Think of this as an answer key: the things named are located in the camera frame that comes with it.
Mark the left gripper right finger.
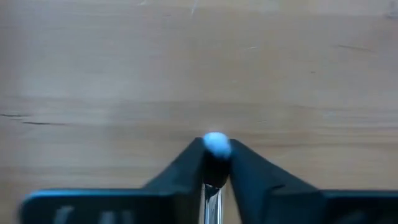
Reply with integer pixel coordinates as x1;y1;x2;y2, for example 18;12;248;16
228;138;398;224

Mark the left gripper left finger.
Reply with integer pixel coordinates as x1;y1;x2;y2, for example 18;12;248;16
18;136;206;224

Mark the large fluffy head makeup brush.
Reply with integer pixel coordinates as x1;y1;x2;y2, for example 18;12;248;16
200;131;233;224

